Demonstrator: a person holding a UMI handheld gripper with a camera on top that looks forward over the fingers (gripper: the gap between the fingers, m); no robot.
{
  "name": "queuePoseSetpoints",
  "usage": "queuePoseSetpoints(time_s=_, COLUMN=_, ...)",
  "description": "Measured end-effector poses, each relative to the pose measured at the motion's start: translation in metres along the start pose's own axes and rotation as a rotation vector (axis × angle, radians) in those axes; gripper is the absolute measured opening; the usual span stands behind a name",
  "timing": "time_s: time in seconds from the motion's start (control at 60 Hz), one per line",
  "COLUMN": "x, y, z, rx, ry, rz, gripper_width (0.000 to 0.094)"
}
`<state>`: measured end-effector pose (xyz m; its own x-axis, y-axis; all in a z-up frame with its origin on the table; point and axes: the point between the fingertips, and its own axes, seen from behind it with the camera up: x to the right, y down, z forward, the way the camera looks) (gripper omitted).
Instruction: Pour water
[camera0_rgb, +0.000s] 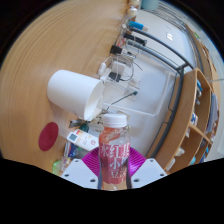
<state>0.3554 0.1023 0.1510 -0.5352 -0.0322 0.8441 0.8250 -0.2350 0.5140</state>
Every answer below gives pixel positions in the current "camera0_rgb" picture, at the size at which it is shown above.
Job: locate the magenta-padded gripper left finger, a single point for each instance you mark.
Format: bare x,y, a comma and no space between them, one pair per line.
78,173

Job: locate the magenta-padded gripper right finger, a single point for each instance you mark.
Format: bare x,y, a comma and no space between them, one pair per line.
148,173

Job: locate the pink-labelled clear drink bottle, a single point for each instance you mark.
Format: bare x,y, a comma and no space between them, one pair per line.
114,156

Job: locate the translucent blue spray bottle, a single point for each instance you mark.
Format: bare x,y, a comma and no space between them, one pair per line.
73,151

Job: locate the green sponge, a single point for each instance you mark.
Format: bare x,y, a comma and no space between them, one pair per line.
56,167

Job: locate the flat round red coaster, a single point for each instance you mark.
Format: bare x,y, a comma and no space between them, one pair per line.
48,136

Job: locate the brown tree figurine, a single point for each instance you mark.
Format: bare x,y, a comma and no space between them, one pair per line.
80,125

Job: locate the wooden shelf unit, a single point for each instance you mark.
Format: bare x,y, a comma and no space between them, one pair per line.
186,133

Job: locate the white cup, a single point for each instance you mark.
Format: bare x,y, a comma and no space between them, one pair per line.
71,91

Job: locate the small black charger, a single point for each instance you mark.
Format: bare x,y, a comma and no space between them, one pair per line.
115,49

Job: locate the black slim device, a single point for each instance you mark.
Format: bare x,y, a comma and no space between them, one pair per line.
135,39

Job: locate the small blue bottle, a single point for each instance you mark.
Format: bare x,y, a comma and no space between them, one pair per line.
135,24

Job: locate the small white round ornament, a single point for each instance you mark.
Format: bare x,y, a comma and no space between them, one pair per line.
133,2
132,12

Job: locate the teal pillow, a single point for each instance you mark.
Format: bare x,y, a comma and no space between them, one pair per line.
150,4

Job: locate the black metal desk frame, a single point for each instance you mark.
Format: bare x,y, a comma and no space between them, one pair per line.
176,100

